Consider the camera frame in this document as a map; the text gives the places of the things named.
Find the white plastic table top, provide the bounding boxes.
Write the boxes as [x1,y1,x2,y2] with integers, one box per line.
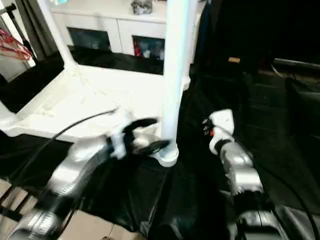
[0,63,193,168]

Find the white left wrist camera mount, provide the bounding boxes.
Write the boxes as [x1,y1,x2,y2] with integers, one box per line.
[109,107,135,160]

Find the clear bag of dark parts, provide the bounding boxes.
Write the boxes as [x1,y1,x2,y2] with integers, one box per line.
[131,0,154,15]

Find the red wire clothes hangers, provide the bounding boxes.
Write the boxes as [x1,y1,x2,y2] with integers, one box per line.
[0,27,33,61]

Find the black folding stand frame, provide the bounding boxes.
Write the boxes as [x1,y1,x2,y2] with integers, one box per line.
[0,184,30,222]

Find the white cabinet with glass doors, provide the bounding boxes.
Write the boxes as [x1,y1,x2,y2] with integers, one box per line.
[51,0,201,61]

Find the white plastic table leg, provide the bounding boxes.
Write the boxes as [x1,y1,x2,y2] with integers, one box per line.
[183,0,201,86]
[39,0,80,75]
[160,0,189,161]
[0,101,17,132]

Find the black mat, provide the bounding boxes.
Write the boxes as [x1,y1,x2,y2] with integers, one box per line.
[0,44,320,240]

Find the grey curtain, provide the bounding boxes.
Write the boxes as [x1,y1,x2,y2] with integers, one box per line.
[14,0,60,60]

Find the long dark bar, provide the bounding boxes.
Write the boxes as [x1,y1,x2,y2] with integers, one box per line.
[273,58,320,70]

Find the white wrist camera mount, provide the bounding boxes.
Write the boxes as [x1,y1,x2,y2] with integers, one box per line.
[109,107,135,160]
[208,109,236,155]

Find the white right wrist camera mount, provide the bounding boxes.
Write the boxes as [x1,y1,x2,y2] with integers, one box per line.
[208,109,236,155]

